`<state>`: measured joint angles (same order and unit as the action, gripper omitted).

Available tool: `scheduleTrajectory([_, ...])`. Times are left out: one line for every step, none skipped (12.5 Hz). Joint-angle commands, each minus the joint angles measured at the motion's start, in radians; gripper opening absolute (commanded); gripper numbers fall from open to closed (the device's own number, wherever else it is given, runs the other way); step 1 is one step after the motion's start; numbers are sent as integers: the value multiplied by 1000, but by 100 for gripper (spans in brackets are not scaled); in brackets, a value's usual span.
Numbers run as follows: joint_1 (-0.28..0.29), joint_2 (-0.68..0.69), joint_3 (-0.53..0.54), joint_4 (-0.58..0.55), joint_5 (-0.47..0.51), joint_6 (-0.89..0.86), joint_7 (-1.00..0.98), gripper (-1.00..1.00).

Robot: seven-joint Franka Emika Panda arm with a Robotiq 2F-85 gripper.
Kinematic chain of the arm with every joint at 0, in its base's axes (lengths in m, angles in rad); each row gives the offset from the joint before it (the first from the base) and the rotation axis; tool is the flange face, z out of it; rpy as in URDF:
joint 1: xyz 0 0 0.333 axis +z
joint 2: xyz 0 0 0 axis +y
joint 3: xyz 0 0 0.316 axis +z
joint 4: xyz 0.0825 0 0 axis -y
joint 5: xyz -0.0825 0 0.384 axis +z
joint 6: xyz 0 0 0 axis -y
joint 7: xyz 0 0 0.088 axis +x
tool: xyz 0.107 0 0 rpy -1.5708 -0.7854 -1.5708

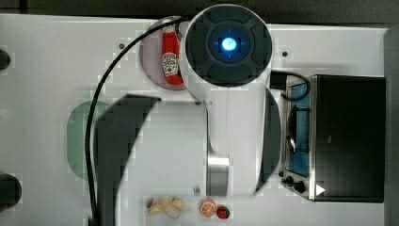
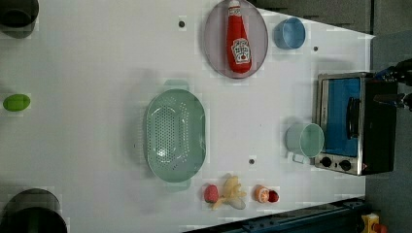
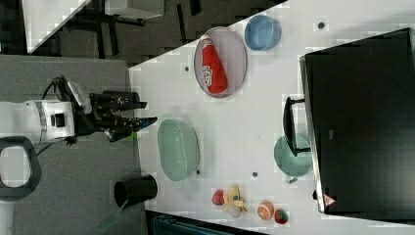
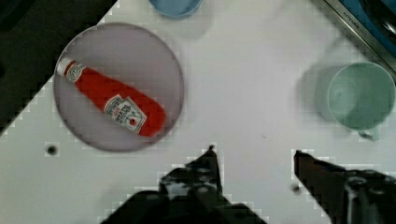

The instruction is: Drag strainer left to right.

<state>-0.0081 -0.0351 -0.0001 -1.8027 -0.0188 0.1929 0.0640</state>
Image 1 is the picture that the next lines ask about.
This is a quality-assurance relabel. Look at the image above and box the green plastic strainer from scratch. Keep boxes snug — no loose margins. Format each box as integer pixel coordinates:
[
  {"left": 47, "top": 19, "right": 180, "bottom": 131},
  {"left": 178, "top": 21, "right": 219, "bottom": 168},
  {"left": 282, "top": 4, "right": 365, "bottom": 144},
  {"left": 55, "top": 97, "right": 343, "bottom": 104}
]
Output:
[{"left": 67, "top": 102, "right": 91, "bottom": 181}]

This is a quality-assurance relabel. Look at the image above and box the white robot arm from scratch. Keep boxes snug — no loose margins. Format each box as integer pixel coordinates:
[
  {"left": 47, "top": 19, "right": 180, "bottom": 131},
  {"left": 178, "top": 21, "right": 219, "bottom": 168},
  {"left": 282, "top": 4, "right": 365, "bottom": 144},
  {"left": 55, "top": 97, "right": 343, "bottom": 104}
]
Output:
[{"left": 94, "top": 4, "right": 279, "bottom": 226}]

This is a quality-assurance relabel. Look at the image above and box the red ketchup bottle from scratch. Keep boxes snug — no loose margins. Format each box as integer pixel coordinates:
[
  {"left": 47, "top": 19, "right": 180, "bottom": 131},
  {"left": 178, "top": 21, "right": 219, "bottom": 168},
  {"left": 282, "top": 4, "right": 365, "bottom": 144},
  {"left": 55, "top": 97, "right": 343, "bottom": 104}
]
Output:
[{"left": 161, "top": 25, "right": 183, "bottom": 86}]

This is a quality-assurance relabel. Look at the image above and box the grey round plate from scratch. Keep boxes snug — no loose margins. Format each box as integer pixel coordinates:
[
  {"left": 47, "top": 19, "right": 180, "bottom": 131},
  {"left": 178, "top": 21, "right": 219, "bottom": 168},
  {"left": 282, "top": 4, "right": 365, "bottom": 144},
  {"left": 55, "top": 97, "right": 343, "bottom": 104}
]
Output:
[{"left": 139, "top": 23, "right": 186, "bottom": 91}]

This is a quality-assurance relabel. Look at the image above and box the toy orange half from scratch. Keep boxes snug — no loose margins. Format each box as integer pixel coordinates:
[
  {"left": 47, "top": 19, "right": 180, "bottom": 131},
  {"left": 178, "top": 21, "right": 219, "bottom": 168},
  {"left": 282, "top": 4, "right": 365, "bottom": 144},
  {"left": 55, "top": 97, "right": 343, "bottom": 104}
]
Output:
[{"left": 199, "top": 199, "right": 216, "bottom": 218}]

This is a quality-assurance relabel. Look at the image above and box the peeled toy banana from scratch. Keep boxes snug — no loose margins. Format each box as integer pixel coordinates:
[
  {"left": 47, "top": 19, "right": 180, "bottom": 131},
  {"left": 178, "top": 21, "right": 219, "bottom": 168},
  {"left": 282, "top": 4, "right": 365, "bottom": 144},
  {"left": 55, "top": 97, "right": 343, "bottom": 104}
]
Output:
[{"left": 147, "top": 196, "right": 184, "bottom": 219}]

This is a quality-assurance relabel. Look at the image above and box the red toy fruit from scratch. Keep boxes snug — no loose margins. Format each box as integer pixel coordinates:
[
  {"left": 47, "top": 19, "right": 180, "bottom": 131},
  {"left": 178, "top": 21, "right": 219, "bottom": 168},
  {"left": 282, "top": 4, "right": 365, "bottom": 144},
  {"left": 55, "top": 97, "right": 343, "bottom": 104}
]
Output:
[{"left": 146, "top": 198, "right": 153, "bottom": 208}]

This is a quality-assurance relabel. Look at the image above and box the toy strawberry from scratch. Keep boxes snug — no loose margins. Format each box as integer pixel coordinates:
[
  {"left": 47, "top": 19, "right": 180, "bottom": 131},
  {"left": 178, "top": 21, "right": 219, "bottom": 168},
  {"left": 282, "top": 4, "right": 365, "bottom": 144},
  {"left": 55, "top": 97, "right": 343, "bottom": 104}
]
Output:
[{"left": 216, "top": 205, "right": 231, "bottom": 219}]

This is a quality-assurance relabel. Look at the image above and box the black toaster oven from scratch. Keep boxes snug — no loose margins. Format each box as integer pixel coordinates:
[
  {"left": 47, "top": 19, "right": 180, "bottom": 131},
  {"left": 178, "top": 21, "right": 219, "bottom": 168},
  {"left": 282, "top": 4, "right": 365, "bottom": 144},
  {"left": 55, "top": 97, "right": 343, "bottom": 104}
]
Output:
[{"left": 279, "top": 74, "right": 386, "bottom": 203}]

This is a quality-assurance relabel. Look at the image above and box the black clamp upper left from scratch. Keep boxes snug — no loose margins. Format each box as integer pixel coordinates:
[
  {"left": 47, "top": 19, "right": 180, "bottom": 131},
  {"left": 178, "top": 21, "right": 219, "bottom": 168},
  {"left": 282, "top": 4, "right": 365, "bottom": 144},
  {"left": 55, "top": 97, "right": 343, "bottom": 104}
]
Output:
[{"left": 0, "top": 50, "right": 10, "bottom": 70}]

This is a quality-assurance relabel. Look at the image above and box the black clamp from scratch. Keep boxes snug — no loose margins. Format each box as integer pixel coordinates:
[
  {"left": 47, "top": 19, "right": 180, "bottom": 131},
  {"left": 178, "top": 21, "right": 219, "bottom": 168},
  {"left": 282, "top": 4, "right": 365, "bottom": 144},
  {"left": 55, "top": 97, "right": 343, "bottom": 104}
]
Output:
[
  {"left": 0, "top": 50, "right": 10, "bottom": 70},
  {"left": 0, "top": 174, "right": 22, "bottom": 212}
]

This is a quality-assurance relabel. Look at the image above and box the black clamp lower left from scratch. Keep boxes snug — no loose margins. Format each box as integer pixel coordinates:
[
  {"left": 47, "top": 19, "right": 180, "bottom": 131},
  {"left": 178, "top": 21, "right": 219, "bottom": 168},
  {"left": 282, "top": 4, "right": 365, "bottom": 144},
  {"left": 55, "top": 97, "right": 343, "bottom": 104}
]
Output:
[{"left": 0, "top": 174, "right": 22, "bottom": 212}]

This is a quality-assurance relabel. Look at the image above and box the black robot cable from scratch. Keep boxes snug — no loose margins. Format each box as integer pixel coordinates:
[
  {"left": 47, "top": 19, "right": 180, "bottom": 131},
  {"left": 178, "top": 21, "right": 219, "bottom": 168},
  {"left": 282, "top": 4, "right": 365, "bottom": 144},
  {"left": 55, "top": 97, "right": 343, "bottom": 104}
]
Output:
[{"left": 84, "top": 15, "right": 189, "bottom": 226}]

